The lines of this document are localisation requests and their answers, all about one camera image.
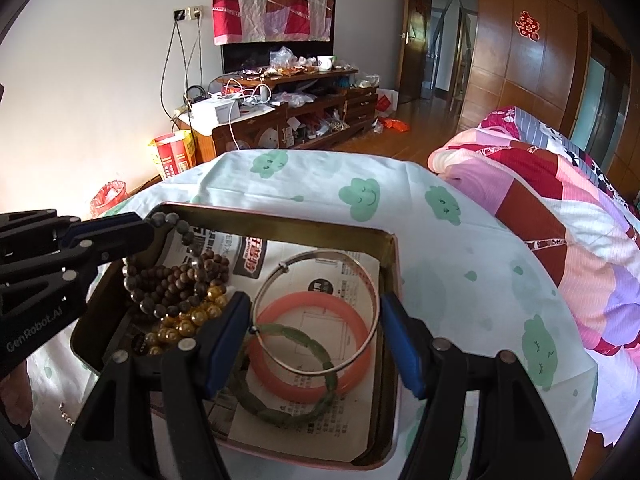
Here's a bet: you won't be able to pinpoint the brown wooden bead bracelet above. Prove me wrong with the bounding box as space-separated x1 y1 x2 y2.
121 251 232 322

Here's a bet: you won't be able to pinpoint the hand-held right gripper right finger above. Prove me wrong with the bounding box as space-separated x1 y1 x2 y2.
379 291 573 480

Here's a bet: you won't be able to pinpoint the green jade bangle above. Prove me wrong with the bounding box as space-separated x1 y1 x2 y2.
227 324 338 428

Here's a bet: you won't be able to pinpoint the pink tin box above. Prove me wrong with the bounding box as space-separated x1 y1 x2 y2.
70 201 403 468

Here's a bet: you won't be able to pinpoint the grey black patterned bedding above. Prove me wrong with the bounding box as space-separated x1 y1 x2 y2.
515 107 640 206

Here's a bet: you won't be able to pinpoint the black television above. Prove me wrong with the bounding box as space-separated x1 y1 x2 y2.
221 40 333 76

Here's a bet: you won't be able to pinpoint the dark bead bracelet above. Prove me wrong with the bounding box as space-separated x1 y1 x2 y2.
150 211 197 261

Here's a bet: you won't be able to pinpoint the pink bangle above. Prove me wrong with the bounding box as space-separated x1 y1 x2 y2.
247 291 373 403

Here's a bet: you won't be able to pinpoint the red yellow carton box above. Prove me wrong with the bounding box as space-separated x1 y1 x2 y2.
148 130 196 181

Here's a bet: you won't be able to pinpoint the silver bangle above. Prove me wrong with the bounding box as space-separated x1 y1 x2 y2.
250 248 381 376

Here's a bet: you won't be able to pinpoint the wooden television cabinet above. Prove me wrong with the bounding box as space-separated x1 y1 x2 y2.
175 66 379 163

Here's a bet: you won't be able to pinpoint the hanging cables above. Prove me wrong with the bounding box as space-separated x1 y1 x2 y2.
160 20 203 117

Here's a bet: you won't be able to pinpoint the person's left hand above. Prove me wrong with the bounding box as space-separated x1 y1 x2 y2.
0 360 33 443

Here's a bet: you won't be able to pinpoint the white box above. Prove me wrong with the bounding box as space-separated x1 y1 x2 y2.
190 100 240 126

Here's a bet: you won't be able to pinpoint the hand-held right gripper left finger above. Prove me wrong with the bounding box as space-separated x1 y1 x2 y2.
54 291 252 480

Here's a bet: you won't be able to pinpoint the red paper wall decoration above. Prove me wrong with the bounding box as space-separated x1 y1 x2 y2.
515 10 541 40

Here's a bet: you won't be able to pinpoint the golden bead bracelet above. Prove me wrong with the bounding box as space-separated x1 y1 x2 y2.
145 285 236 356

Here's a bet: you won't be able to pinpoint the wooden door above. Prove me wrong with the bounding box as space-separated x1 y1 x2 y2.
400 0 433 103

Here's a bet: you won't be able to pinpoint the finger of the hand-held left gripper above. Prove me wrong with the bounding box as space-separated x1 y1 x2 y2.
0 220 157 321
0 210 147 261

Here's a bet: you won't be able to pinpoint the pink patchwork quilt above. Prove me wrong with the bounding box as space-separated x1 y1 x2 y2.
427 106 640 441

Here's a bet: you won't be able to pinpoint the red pink cloth cover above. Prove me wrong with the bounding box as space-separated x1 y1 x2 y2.
211 0 335 46

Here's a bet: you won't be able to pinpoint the red trash bin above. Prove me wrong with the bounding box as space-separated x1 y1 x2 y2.
90 180 128 218

